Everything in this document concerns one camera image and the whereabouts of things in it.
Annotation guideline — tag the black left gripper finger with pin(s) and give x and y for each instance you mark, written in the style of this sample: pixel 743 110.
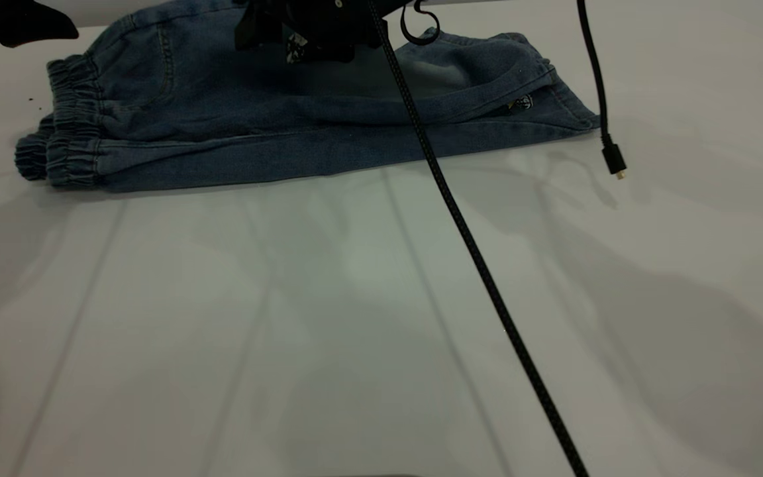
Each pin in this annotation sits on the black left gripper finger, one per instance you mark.
pixel 17 23

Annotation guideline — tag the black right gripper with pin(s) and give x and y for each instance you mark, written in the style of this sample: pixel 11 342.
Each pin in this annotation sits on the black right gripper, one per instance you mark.
pixel 335 30

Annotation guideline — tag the blue denim shorts with print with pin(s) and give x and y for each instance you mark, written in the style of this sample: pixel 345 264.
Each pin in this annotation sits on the blue denim shorts with print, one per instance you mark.
pixel 222 112

